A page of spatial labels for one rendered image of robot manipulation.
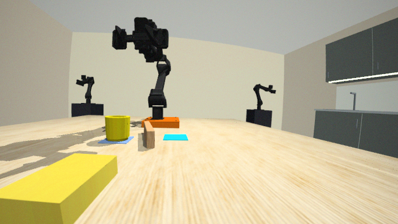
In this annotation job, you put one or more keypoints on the tan wooden bar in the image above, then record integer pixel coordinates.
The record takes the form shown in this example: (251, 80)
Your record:
(149, 134)

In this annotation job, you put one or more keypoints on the yellow rectangular block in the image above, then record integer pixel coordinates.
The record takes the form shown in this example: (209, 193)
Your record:
(58, 193)

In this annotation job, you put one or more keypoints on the yellow cup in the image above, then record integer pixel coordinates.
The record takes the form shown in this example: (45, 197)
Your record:
(117, 127)

